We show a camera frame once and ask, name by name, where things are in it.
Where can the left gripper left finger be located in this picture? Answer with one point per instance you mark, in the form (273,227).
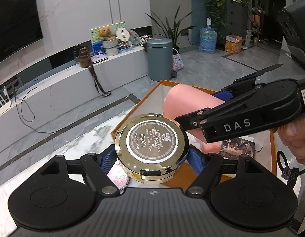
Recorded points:
(96,166)

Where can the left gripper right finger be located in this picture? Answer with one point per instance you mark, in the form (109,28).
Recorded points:
(207,167)

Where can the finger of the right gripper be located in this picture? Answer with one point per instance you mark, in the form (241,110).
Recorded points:
(223,95)
(191,121)

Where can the pink cylinder container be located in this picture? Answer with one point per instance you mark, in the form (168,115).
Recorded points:
(183,99)

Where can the dark photo card box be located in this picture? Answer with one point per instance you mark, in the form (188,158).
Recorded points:
(233,148)

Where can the gold round tin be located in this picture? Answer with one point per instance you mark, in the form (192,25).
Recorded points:
(151,148)

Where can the person right hand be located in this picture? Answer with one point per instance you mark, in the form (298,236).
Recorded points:
(292,135)

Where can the pink round compact mirror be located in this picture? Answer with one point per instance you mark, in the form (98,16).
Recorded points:
(118,176)

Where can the orange carton box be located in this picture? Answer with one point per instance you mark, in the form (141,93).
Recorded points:
(233,44)

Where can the woven pastel basket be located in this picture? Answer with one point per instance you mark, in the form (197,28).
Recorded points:
(177,62)

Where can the blue water jug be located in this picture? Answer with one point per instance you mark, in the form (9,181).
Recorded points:
(208,38)

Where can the grey trash bin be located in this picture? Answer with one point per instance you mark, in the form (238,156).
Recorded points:
(159,52)

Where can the potted green plant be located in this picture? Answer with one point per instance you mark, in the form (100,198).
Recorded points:
(169,31)

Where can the white wifi router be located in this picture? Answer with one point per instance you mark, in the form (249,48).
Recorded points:
(5,101)

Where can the round paper fan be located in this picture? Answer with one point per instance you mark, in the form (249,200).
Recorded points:
(123,35)

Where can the green poster card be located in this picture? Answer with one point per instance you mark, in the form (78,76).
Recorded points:
(97,45)

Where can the teddy bear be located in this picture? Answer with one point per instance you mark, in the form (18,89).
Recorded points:
(105,34)

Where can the black television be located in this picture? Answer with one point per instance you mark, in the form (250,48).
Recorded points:
(19,26)

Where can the brown camera bag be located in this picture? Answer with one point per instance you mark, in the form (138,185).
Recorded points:
(86,63)

